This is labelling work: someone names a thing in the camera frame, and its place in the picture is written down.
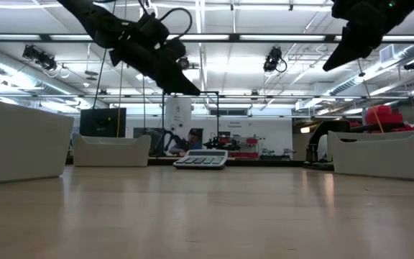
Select black left camera cable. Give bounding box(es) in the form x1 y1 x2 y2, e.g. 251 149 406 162
156 6 193 39

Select black hanging cable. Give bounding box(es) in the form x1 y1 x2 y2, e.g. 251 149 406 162
91 48 108 109

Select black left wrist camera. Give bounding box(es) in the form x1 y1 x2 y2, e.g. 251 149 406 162
134 12 171 46

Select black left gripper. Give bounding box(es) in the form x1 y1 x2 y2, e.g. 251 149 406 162
109 24 201 96

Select yellow hanging cable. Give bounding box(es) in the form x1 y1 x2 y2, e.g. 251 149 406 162
356 59 385 133
115 0 128 139

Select person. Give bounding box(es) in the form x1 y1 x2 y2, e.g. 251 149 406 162
167 128 204 156

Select black overhead camera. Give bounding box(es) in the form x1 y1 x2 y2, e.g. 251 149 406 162
262 45 288 73

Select red plastic crates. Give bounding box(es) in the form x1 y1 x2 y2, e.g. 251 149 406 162
364 104 414 132

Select grey plastic bin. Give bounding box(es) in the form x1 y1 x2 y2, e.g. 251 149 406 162
0 96 75 186
72 132 152 168
327 117 414 183

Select black aluminium table frame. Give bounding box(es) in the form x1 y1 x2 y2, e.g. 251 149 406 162
144 156 305 168

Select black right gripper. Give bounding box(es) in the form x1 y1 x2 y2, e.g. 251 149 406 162
323 0 391 72

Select white air vent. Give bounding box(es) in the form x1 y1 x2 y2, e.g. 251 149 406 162
379 43 395 64

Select black mounted camera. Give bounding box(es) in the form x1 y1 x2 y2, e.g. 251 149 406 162
22 44 59 72

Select white desk calculator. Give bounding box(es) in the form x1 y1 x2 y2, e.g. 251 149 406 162
172 149 229 171

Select black monitor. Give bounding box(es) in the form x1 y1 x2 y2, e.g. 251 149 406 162
79 107 127 138

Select shelf with red boxes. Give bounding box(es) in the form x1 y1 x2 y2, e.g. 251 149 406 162
219 135 290 161

